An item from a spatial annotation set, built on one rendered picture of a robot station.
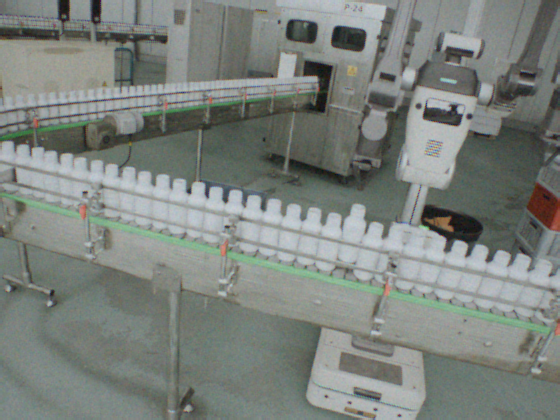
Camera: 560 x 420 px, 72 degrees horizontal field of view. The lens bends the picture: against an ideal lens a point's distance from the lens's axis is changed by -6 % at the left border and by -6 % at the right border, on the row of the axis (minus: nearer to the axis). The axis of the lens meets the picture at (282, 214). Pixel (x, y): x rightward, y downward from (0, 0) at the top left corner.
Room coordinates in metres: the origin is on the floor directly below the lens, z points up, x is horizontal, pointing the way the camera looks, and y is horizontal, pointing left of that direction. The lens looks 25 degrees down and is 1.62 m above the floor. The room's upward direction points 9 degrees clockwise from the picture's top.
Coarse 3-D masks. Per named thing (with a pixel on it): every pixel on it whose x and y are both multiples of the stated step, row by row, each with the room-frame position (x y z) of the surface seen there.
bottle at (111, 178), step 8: (112, 168) 1.14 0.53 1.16; (112, 176) 1.14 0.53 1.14; (104, 184) 1.13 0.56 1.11; (112, 184) 1.13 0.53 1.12; (104, 192) 1.13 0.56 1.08; (112, 192) 1.13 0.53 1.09; (104, 200) 1.13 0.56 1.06; (112, 200) 1.13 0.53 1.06; (104, 208) 1.13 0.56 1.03; (112, 216) 1.13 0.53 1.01
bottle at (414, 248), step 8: (416, 232) 1.02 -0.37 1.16; (416, 240) 0.98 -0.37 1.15; (424, 240) 0.99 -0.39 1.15; (408, 248) 0.99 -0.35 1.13; (416, 248) 0.98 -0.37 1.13; (416, 256) 0.97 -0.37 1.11; (400, 264) 0.99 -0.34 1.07; (408, 264) 0.97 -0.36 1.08; (416, 264) 0.97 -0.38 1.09; (400, 272) 0.98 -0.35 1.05; (408, 272) 0.97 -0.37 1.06; (416, 272) 0.98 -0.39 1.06; (400, 280) 0.98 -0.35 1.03; (400, 288) 0.97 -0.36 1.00; (408, 288) 0.97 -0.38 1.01
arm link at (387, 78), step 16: (400, 0) 1.16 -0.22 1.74; (416, 0) 1.16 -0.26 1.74; (400, 16) 1.13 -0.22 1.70; (400, 32) 1.10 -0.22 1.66; (400, 48) 1.07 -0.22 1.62; (384, 64) 1.04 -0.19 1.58; (400, 64) 1.04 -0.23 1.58; (384, 80) 1.02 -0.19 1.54; (400, 80) 1.01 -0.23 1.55; (384, 96) 1.00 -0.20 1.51
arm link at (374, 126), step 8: (368, 88) 1.02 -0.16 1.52; (400, 88) 1.02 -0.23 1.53; (368, 96) 1.02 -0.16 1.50; (400, 96) 1.00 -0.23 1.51; (368, 104) 1.01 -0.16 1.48; (376, 104) 1.01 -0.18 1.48; (400, 104) 1.00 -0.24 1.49; (376, 112) 0.93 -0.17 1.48; (384, 112) 0.93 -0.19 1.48; (368, 120) 0.93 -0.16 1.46; (376, 120) 0.93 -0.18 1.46; (384, 120) 0.93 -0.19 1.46; (368, 128) 0.93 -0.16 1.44; (376, 128) 0.93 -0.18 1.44; (384, 128) 0.93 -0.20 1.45; (368, 136) 0.93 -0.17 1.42; (376, 136) 0.93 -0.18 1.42
